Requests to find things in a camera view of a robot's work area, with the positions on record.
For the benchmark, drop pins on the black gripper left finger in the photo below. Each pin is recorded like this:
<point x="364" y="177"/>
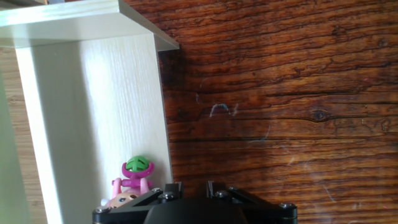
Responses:
<point x="130" y="208"/>

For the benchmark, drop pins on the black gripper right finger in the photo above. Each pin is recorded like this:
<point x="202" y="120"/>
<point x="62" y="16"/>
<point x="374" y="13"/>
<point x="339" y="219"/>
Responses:
<point x="264" y="208"/>

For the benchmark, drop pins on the pink toy figure green ball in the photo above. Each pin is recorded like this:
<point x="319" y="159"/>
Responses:
<point x="136" y="165"/>

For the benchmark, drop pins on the cream wooden shelf box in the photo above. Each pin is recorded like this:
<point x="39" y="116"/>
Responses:
<point x="109" y="93"/>

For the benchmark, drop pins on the wood grain mat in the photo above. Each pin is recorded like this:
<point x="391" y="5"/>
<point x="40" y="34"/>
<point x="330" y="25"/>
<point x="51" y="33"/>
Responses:
<point x="280" y="93"/>

